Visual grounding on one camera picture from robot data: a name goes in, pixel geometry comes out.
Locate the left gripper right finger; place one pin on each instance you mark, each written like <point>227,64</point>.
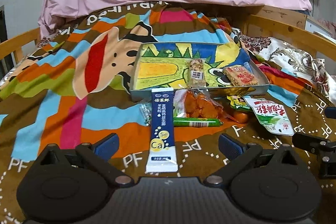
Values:
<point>241,157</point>

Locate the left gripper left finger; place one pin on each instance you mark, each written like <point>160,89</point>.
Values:
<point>96,157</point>

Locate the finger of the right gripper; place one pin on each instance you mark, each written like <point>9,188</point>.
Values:
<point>315,145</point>
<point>330,112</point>

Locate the small orange mandarin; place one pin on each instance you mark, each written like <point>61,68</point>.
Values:
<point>240,116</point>

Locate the white green pickled vegetable pouch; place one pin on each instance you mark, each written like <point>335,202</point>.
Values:
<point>272,116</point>

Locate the yellow green snack packet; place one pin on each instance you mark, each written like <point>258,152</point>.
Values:
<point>238,103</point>

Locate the blue white milk powder sachet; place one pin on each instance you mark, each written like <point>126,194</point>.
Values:
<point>162,153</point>

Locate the green sausage stick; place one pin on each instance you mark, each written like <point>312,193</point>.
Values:
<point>196,122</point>

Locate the small clear blue packet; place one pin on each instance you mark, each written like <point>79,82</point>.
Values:
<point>145,107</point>

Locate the orange snack bag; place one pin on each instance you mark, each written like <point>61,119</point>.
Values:
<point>195,104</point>

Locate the colourful cartoon monkey blanket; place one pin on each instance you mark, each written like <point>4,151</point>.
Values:
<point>76,87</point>

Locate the red labelled rice cracker pack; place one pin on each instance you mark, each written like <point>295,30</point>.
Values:
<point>240,76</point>

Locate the dinosaur picture metal tray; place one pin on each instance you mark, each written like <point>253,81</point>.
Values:
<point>166,65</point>

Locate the clear wrapped nut bar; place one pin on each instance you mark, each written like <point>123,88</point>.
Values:
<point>196,74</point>

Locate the wooden bed frame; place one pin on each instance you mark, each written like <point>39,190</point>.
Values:
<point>282,24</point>

